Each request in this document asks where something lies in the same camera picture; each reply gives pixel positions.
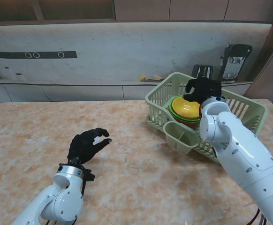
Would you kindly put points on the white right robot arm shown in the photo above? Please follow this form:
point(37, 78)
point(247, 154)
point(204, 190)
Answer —
point(235, 145)

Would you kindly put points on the orange plastic bowl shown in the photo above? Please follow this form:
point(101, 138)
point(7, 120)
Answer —
point(185, 123)

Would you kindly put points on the black toaster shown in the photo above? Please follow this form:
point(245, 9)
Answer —
point(202, 71)

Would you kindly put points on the light green plastic dish rack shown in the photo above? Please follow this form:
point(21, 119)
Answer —
point(171, 138)

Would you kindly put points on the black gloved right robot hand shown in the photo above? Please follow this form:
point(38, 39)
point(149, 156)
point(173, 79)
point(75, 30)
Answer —
point(204, 90)

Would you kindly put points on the white counter cabinet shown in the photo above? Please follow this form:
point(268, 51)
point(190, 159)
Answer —
point(80, 92)

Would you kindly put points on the small white box black mark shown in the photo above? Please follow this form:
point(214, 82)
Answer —
point(19, 77)
point(8, 72)

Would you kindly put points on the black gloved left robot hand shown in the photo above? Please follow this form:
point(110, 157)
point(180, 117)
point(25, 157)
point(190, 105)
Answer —
point(82, 146)

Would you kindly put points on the yellow plastic bowl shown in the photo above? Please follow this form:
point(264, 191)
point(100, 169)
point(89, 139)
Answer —
point(187, 109)

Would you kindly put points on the black silver coffee machine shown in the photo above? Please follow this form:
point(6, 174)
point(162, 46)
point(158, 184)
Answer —
point(235, 63)

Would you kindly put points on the brown wooden side panel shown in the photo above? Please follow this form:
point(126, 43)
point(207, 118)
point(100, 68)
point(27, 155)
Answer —
point(267, 70)

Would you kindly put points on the small yellow food piece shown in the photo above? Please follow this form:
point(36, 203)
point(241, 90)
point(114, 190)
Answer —
point(142, 77)
point(156, 77)

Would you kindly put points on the dark flat serving board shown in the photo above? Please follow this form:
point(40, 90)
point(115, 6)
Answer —
point(154, 80)

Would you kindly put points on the wooden wall cabinet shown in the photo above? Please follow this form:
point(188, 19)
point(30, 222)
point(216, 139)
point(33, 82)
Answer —
point(141, 9)

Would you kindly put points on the black wall socket rail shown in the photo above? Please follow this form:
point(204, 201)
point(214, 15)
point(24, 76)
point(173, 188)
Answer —
point(14, 54)

